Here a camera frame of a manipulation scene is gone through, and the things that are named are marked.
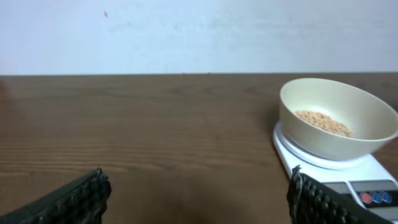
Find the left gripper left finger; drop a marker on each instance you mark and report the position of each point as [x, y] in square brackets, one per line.
[82, 201]

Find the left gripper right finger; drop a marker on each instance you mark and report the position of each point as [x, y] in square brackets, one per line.
[312, 202]

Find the white digital kitchen scale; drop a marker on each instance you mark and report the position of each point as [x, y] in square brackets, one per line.
[364, 180]

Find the soybeans in bowl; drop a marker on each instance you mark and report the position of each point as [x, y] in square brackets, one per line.
[324, 122]

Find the white ceramic bowl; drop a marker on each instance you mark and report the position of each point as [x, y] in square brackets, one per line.
[372, 122]

